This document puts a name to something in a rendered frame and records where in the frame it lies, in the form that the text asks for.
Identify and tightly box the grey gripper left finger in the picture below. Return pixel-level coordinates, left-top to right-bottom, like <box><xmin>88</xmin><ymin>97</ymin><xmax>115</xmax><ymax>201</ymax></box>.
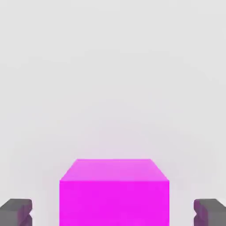
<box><xmin>0</xmin><ymin>198</ymin><xmax>33</xmax><ymax>226</ymax></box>

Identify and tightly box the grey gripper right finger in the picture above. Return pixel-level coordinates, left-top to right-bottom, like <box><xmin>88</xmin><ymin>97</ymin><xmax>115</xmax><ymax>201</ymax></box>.
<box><xmin>193</xmin><ymin>198</ymin><xmax>226</xmax><ymax>226</ymax></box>

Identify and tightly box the small magenta cube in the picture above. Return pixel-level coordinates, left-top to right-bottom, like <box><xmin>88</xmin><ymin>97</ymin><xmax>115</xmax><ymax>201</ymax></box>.
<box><xmin>59</xmin><ymin>158</ymin><xmax>170</xmax><ymax>226</ymax></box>

